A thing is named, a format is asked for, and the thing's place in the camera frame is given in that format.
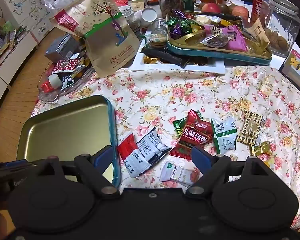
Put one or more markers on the floral tablecloth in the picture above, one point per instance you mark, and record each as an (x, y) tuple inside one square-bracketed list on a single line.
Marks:
[(165, 97)]

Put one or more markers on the clear plastic cookie jar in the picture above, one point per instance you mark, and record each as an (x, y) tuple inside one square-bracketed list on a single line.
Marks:
[(158, 26)]

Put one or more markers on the white cartoon-print drawers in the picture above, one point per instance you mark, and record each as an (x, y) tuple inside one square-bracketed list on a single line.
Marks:
[(22, 2)]

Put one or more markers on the gold patterned snack packet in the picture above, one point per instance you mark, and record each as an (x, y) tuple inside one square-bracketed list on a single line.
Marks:
[(250, 130)]

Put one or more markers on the white rectangular plate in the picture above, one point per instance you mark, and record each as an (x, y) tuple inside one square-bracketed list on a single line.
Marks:
[(210, 68)]

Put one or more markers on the white green-label strip packet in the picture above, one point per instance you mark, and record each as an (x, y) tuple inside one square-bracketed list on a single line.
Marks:
[(176, 175)]

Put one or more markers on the small gold candy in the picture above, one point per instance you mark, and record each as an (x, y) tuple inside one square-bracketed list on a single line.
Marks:
[(261, 148)]

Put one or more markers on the white bottle with red cap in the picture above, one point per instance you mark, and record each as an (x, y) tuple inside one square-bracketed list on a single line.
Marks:
[(52, 81)]

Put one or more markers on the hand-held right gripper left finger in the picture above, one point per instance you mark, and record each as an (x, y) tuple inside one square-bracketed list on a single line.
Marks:
[(103, 156)]

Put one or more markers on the clear cookie pack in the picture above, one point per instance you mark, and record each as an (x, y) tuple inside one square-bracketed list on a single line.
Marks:
[(156, 42)]

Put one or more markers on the white green snack packet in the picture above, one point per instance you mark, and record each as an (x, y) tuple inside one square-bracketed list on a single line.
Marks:
[(225, 135)]

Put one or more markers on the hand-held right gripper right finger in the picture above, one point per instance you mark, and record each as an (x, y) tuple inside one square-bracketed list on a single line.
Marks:
[(201, 158)]

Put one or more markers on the cartoon picture book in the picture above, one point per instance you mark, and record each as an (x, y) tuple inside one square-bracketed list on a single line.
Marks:
[(297, 66)]

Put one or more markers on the yellow silver candy wrapper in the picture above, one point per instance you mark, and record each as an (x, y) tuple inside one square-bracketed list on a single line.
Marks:
[(271, 162)]

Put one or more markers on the brown kiwi fruit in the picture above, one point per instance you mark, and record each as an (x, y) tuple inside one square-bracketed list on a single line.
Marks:
[(226, 7)]

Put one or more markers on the red cylindrical canister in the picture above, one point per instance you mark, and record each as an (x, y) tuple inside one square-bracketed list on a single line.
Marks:
[(257, 7)]

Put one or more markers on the glass jar with wooden lid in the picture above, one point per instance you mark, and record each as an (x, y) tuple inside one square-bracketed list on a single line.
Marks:
[(168, 5)]

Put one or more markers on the red white snack packet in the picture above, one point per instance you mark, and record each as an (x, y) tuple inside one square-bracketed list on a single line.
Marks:
[(130, 155)]

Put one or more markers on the gold tin tray with snacks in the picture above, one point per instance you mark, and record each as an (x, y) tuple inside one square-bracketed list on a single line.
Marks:
[(190, 51)]

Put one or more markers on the red patterned snack packet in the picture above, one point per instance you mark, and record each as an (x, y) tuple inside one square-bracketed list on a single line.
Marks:
[(65, 66)]

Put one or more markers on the black snack bar packet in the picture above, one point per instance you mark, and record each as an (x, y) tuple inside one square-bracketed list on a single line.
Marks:
[(165, 56)]

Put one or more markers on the green foil candy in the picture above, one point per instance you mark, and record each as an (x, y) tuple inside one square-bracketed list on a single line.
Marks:
[(178, 127)]

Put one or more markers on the purple foil candy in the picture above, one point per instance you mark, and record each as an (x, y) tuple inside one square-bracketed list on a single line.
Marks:
[(176, 31)]

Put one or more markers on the orange red packet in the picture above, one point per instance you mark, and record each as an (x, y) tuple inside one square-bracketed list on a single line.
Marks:
[(120, 0)]

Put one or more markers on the large red candy packet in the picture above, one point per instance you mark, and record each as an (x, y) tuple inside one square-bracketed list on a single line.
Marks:
[(192, 135)]

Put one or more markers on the white lidded jar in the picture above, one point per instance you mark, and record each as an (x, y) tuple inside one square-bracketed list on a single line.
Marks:
[(148, 15)]

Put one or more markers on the white black-text snack packet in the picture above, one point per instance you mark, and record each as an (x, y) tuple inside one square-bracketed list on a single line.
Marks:
[(152, 147)]

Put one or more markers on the pink snack packet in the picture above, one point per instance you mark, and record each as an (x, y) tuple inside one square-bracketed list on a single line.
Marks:
[(236, 41)]

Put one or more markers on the large clear jar with nuts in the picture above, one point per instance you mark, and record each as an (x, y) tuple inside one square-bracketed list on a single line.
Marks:
[(282, 22)]

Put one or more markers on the clear dark dried-fruit packet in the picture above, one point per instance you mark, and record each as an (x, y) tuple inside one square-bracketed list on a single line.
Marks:
[(215, 40)]

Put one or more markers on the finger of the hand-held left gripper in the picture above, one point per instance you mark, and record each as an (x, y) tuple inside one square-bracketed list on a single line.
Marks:
[(15, 164)]

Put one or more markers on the clear glass plate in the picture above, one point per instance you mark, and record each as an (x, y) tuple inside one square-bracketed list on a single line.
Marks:
[(65, 92)]

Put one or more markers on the clear glass jar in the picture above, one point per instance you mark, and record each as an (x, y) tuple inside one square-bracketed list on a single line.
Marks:
[(126, 12)]

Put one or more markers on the grey cardboard box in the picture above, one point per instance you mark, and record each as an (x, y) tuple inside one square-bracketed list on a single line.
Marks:
[(61, 48)]

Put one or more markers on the brown tree-print paper bag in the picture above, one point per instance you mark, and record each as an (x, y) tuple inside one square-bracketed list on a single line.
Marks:
[(107, 45)]

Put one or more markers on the white low cabinet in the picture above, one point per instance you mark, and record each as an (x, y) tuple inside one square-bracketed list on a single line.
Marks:
[(12, 60)]

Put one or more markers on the brown paper snack packet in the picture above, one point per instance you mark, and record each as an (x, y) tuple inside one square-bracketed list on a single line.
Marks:
[(258, 33)]

